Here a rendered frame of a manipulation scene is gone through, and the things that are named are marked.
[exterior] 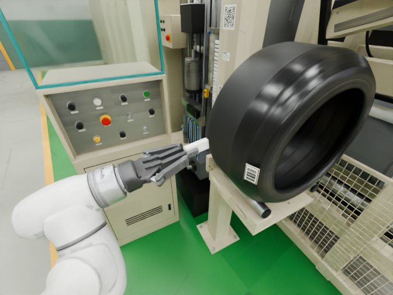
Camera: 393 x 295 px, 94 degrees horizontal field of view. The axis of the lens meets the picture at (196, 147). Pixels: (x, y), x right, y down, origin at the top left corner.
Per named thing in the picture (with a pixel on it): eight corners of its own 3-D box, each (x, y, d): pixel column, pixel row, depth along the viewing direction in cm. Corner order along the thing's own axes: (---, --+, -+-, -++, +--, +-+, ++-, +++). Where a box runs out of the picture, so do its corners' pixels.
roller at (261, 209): (214, 159, 93) (221, 157, 95) (213, 166, 96) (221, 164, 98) (264, 213, 68) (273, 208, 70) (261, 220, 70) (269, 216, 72)
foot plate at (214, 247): (196, 226, 163) (196, 225, 162) (221, 213, 173) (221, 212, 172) (211, 254, 144) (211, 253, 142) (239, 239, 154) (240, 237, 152)
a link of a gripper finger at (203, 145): (183, 148, 48) (185, 149, 48) (207, 138, 50) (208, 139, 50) (185, 156, 50) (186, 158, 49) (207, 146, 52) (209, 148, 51)
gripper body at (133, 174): (118, 181, 39) (159, 163, 41) (113, 158, 45) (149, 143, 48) (130, 201, 44) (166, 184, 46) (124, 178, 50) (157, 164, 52)
